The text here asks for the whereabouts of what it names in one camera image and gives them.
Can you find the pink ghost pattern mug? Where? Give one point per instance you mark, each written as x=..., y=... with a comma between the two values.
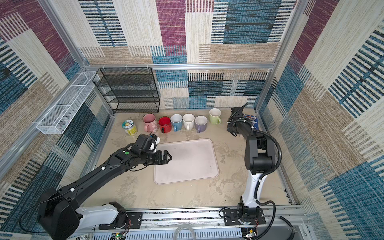
x=151, y=124

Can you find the blue mug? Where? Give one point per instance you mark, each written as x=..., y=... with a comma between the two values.
x=177, y=122

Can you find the purple mug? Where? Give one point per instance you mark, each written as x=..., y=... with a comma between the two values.
x=201, y=123

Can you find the white mesh wall basket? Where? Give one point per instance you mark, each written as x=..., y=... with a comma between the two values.
x=58, y=118

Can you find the red mug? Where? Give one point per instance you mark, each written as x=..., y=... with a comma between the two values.
x=165, y=124

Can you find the white mug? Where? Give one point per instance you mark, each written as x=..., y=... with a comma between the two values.
x=189, y=121

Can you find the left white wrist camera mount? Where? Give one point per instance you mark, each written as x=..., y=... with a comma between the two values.
x=155, y=142

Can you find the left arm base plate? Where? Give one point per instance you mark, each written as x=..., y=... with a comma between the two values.
x=133, y=220

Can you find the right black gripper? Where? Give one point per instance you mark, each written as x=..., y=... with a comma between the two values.
x=229, y=127

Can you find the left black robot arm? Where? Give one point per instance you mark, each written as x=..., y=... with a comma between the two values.
x=60, y=212

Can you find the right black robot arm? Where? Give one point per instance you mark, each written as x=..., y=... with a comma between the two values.
x=262, y=157

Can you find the white plastic tray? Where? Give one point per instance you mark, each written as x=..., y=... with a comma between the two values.
x=191, y=160

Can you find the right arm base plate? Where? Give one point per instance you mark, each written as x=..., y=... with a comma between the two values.
x=246, y=216

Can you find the black wire shelf rack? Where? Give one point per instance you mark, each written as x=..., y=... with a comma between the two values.
x=128, y=90

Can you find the yellow green labelled can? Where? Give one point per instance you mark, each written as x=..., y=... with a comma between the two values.
x=129, y=127

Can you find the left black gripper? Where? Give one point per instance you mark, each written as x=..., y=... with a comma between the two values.
x=159, y=160

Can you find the light green mug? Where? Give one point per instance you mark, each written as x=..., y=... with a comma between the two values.
x=215, y=116

